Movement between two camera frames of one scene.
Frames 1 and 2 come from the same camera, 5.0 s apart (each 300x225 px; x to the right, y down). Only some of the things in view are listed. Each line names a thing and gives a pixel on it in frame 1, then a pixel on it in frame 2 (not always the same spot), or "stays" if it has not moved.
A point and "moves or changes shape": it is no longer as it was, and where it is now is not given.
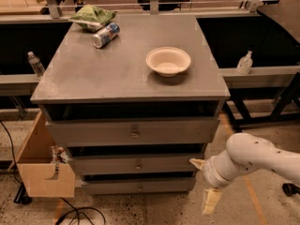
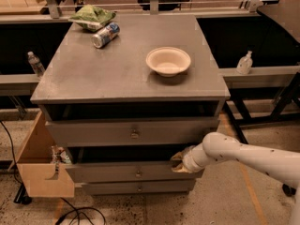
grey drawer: (135, 163) moves or changes shape
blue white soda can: (106, 35) stays
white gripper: (208, 172) → (188, 160)
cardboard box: (34, 164) stays
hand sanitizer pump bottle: (246, 64) stays
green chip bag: (92, 18) stays
